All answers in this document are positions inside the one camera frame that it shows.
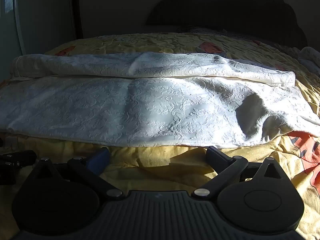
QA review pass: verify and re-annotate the yellow printed blanket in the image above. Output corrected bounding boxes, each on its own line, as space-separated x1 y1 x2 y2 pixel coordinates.
0 32 320 240

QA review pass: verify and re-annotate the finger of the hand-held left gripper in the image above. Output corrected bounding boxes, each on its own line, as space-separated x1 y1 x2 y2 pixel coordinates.
0 150 37 186

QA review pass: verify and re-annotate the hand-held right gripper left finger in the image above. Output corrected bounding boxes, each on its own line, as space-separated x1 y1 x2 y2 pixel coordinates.
30 147 124 199

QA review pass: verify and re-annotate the white folded cloth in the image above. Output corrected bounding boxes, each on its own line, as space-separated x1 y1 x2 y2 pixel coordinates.
298 46 320 77

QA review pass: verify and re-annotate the white wardrobe door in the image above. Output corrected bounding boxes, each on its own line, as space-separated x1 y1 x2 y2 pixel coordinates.
0 0 77 82

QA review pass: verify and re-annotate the white textured blanket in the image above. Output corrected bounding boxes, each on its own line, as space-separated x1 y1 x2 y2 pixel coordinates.
0 51 320 148

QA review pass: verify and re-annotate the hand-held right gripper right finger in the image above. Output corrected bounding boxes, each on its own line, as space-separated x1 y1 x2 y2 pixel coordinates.
192 145 288 198

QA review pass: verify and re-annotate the dark scalloped headboard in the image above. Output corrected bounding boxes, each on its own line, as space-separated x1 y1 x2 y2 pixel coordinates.
145 0 308 48

